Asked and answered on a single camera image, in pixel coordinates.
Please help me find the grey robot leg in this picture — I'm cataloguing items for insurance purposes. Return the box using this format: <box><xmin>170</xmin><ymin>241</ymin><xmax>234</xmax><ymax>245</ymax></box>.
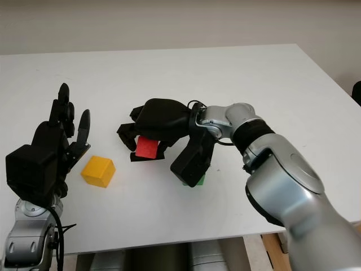
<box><xmin>90</xmin><ymin>250</ymin><xmax>126</xmax><ymax>271</ymax></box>
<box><xmin>188</xmin><ymin>239</ymin><xmax>235</xmax><ymax>271</ymax></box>

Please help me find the dark robot waist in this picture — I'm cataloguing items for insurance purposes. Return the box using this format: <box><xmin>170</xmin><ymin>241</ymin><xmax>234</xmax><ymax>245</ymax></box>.
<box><xmin>125</xmin><ymin>243</ymin><xmax>190</xmax><ymax>271</ymax></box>

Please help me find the grey table leg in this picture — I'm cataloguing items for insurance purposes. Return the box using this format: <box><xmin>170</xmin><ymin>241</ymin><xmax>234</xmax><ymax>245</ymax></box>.
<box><xmin>278</xmin><ymin>233</ymin><xmax>288</xmax><ymax>253</ymax></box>

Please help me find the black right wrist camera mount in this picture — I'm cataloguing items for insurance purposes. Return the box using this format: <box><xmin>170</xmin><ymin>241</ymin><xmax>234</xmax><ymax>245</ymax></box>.
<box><xmin>170</xmin><ymin>108</ymin><xmax>215</xmax><ymax>189</ymax></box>

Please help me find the grey left robot leg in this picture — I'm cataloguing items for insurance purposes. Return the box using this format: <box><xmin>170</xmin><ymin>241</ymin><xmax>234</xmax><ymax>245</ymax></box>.
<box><xmin>90</xmin><ymin>250</ymin><xmax>126</xmax><ymax>271</ymax></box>

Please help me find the grey right robot leg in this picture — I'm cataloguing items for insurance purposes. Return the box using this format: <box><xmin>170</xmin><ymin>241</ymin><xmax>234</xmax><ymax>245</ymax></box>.
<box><xmin>188</xmin><ymin>239</ymin><xmax>235</xmax><ymax>271</ymax></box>

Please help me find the black chair part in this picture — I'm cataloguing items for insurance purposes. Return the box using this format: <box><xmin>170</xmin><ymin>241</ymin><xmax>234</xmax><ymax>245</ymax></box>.
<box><xmin>351</xmin><ymin>80</ymin><xmax>361</xmax><ymax>107</ymax></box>

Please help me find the red wooden block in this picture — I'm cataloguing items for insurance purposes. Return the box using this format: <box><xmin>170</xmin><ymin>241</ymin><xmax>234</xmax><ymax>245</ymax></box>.
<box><xmin>135</xmin><ymin>136</ymin><xmax>160</xmax><ymax>159</ymax></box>

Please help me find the black tape strip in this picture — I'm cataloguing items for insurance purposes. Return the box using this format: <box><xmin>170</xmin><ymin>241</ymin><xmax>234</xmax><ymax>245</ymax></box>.
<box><xmin>130</xmin><ymin>146</ymin><xmax>166</xmax><ymax>163</ymax></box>

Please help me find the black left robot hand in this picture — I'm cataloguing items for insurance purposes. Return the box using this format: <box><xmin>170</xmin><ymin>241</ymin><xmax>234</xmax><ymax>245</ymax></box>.
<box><xmin>29</xmin><ymin>82</ymin><xmax>91</xmax><ymax>198</ymax></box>

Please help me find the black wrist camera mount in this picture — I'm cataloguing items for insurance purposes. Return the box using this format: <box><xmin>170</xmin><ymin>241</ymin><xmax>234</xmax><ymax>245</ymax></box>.
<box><xmin>170</xmin><ymin>108</ymin><xmax>215</xmax><ymax>189</ymax></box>
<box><xmin>5</xmin><ymin>143</ymin><xmax>62</xmax><ymax>203</ymax></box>

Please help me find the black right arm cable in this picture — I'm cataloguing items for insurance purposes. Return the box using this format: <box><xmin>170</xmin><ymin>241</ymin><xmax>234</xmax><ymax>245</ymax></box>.
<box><xmin>187</xmin><ymin>98</ymin><xmax>236</xmax><ymax>147</ymax></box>

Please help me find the white table frame beam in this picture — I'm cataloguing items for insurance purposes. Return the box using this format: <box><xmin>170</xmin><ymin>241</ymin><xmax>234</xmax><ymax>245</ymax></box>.
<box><xmin>244</xmin><ymin>234</ymin><xmax>268</xmax><ymax>271</ymax></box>

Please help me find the yellow wooden block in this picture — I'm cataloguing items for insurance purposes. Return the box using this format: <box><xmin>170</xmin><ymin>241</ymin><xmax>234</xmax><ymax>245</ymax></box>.
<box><xmin>81</xmin><ymin>155</ymin><xmax>117</xmax><ymax>189</ymax></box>

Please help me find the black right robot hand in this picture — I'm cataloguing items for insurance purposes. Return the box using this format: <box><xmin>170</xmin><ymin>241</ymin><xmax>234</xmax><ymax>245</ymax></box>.
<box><xmin>116</xmin><ymin>98</ymin><xmax>193</xmax><ymax>152</ymax></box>

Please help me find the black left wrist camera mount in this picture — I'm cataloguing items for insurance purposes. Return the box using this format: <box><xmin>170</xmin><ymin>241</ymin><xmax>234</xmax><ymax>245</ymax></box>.
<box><xmin>5</xmin><ymin>143</ymin><xmax>62</xmax><ymax>203</ymax></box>

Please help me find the green wooden block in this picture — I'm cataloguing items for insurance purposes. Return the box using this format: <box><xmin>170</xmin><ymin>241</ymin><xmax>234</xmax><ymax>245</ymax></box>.
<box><xmin>182</xmin><ymin>173</ymin><xmax>205</xmax><ymax>187</ymax></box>

